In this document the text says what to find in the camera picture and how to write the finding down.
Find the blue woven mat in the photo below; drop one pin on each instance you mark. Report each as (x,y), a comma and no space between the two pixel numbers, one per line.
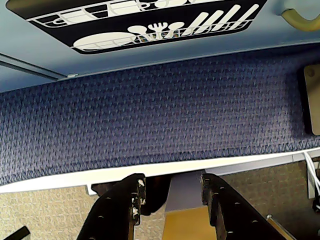
(155,112)

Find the grey post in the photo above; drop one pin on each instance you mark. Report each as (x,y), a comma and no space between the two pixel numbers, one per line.
(185,192)

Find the black dish rack sticker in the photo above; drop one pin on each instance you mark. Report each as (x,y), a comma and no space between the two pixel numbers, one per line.
(120,20)

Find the beige board with hole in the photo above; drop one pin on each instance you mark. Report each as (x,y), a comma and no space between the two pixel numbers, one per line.
(313,100)

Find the blue-grey toy kitchen panel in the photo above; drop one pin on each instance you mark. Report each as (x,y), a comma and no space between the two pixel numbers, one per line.
(37,50)

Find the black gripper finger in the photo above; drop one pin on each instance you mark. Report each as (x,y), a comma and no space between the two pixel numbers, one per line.
(235,220)
(112,212)

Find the black bar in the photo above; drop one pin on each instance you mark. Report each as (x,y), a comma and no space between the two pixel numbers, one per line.
(15,233)

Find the yellow wooden box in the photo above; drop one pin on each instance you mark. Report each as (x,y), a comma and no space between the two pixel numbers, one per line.
(185,225)

